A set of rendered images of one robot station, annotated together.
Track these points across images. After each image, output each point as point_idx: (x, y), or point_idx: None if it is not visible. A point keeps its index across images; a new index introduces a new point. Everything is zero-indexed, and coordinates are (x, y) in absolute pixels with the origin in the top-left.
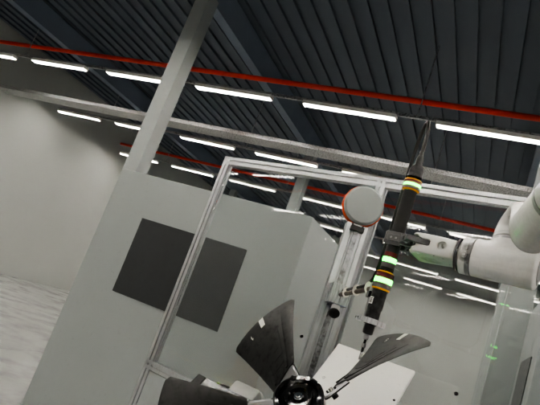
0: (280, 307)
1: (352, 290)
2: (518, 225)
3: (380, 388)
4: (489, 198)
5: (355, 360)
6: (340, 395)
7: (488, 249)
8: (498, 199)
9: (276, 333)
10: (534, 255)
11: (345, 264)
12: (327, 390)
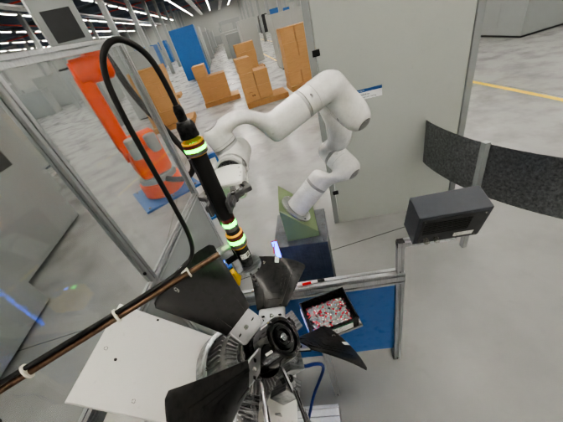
0: (173, 415)
1: (118, 321)
2: (292, 128)
3: (145, 333)
4: None
5: (103, 367)
6: (158, 372)
7: (245, 154)
8: None
9: (213, 404)
10: (246, 141)
11: None
12: (240, 334)
